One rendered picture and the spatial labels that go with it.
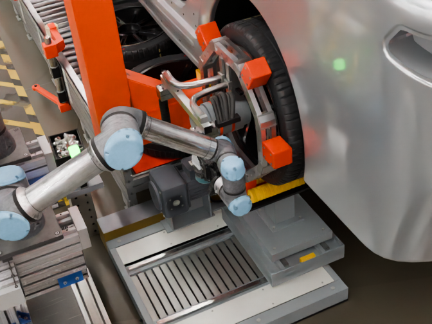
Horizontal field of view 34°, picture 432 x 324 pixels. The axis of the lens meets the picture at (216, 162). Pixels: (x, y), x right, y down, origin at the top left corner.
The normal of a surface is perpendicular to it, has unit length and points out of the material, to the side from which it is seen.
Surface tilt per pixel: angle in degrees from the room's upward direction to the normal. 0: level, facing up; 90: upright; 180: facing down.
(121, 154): 87
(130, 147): 87
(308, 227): 0
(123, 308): 0
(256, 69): 35
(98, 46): 90
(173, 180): 0
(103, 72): 90
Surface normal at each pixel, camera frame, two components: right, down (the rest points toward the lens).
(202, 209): -0.08, -0.79
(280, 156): 0.42, 0.52
